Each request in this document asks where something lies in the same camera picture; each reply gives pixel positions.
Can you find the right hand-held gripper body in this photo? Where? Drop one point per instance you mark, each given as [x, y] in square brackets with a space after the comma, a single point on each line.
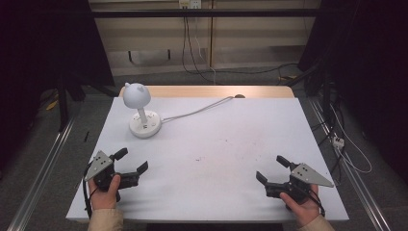
[298, 183]

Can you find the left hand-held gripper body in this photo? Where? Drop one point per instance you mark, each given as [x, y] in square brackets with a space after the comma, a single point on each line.
[102, 170]

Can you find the person's right hand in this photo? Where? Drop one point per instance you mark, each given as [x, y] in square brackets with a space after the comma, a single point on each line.
[301, 208]

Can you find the person's left hand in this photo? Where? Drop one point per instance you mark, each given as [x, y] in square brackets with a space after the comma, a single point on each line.
[104, 195]

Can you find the white table cover sheet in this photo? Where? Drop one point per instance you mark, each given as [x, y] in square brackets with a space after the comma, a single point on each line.
[224, 160]

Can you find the white desk lamp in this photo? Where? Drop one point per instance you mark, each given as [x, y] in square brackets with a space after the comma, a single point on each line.
[140, 110]

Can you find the white power strip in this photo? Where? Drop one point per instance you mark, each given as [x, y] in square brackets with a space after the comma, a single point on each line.
[338, 141]

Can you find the wooden table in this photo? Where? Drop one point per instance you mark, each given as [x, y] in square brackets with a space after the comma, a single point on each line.
[205, 91]

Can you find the black curtain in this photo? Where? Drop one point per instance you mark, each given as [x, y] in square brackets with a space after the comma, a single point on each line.
[365, 73]
[45, 57]

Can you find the metal floor rail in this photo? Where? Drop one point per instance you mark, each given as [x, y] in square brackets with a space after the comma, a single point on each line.
[41, 173]
[352, 179]

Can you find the black metal frame bar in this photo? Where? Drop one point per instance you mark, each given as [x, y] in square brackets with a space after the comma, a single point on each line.
[205, 12]

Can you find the white wall socket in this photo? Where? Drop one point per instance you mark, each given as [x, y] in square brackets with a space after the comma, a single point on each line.
[190, 4]

